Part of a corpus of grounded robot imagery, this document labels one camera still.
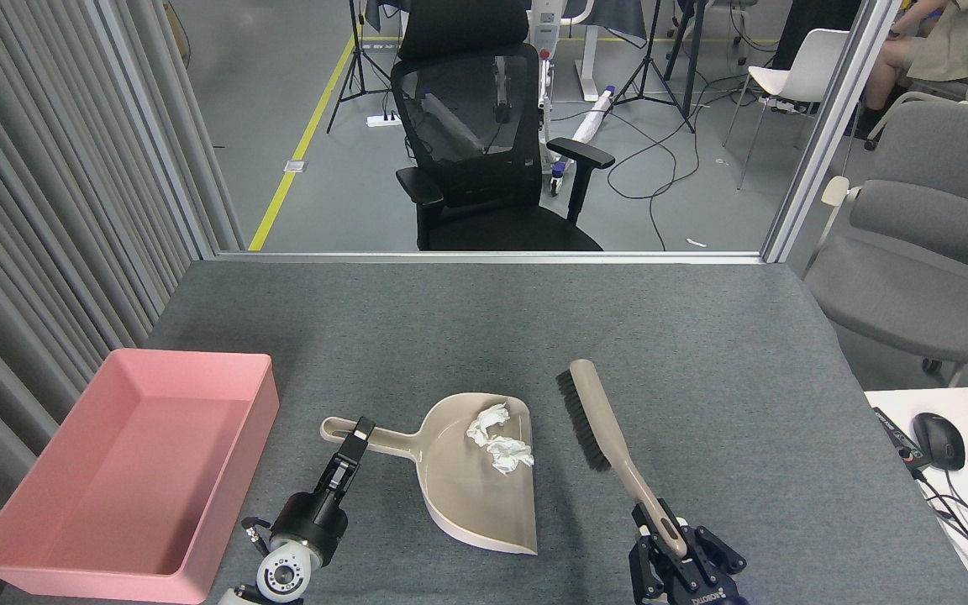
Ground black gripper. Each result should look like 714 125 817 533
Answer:
629 502 745 605
271 418 376 566

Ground beige plastic dustpan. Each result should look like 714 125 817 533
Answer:
320 392 539 555

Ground beige brush with black bristles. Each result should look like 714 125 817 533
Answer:
556 359 690 560

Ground pink plastic bin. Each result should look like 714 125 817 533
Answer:
0 349 280 603

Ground black labelled device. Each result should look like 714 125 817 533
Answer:
872 407 932 471

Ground black computer mouse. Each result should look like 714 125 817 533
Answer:
910 412 966 471

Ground black mesh office chair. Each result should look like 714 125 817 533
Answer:
390 0 617 251

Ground grey upholstered chair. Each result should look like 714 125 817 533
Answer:
802 99 968 389

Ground grey ribbed curtain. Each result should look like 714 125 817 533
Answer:
0 0 245 605

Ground black tripod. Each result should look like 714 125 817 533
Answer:
614 0 697 134
326 0 401 134

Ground white stand on wheels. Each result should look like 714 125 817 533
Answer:
497 0 594 196

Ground white plastic chair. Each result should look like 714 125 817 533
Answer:
722 29 863 190

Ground seated person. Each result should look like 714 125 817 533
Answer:
862 0 968 139

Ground black desk cable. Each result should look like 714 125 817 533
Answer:
913 466 968 557

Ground black floor cables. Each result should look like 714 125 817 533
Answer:
606 50 787 251

